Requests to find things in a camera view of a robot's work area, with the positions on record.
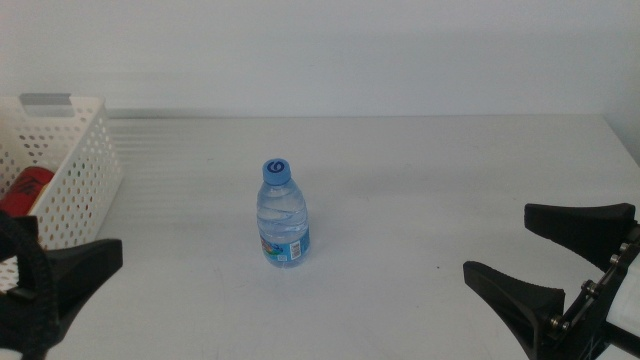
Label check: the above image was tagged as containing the clear water bottle blue cap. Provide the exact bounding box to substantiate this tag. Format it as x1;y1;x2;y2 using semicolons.
256;157;311;269

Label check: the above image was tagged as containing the red can in basket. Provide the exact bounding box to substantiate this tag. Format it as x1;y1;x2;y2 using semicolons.
0;166;55;217

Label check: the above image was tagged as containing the white perforated plastic basket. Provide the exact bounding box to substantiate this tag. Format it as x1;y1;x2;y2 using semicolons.
0;93;124;296

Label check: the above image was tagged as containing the black braided camera cable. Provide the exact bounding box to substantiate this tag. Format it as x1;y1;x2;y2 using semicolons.
0;210;57;360

